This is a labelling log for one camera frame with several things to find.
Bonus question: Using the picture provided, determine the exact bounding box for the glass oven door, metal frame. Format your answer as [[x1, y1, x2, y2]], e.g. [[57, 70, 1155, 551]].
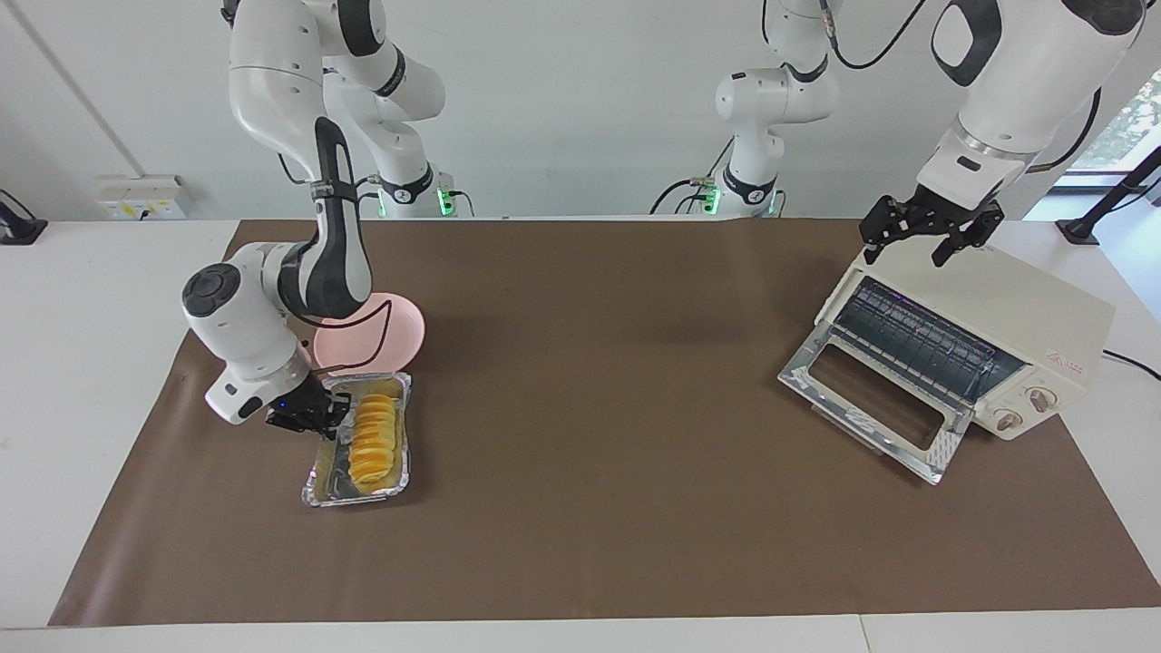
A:
[[777, 322, 973, 486]]

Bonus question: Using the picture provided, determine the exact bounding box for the brown paper table mat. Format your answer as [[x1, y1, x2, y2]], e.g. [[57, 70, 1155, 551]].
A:
[[47, 218, 1161, 629]]

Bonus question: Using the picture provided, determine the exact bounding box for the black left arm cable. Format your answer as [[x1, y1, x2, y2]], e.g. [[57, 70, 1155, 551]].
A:
[[821, 0, 1103, 173]]

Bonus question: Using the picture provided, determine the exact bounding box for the black left base cable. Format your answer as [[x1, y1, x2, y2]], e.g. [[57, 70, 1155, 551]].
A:
[[649, 136, 727, 216]]

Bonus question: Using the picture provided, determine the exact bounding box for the pink round plate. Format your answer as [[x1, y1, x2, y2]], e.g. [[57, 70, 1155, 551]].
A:
[[313, 292, 426, 373]]

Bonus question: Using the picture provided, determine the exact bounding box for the window with greenery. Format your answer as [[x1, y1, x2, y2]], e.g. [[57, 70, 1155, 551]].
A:
[[1057, 71, 1161, 191]]

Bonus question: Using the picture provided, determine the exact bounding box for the black slanted stand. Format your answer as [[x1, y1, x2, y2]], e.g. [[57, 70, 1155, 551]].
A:
[[1057, 145, 1161, 246]]

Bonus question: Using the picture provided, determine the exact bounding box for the sliced yellow bread loaf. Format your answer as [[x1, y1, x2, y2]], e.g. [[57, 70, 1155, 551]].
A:
[[349, 395, 400, 482]]

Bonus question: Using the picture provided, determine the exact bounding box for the black short table clamp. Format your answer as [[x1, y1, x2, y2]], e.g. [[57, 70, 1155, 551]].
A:
[[0, 189, 48, 246]]

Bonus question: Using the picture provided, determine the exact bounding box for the oven wire rack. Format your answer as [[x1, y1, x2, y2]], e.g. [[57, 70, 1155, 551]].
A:
[[834, 277, 1026, 404]]

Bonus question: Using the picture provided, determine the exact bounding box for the white wall socket box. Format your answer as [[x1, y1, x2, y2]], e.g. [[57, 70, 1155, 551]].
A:
[[98, 174, 187, 221]]

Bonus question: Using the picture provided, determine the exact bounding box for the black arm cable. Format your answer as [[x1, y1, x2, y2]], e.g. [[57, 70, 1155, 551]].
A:
[[821, 0, 1103, 173], [277, 150, 393, 373]]

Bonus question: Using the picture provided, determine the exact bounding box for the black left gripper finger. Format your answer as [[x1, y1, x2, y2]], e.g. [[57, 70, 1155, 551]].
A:
[[860, 195, 908, 265], [932, 201, 1005, 267]]

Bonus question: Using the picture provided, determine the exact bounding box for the black oven power cord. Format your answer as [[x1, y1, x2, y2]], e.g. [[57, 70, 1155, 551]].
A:
[[1102, 349, 1161, 382]]

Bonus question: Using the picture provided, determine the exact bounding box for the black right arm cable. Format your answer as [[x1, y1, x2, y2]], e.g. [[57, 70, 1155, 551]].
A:
[[277, 150, 393, 373]]

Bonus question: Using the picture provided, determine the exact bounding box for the cream toaster oven body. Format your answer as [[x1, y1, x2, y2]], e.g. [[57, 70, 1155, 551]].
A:
[[815, 227, 1117, 443]]

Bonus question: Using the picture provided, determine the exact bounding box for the aluminium foil tray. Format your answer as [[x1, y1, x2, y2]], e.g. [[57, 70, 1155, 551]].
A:
[[302, 372, 412, 507]]

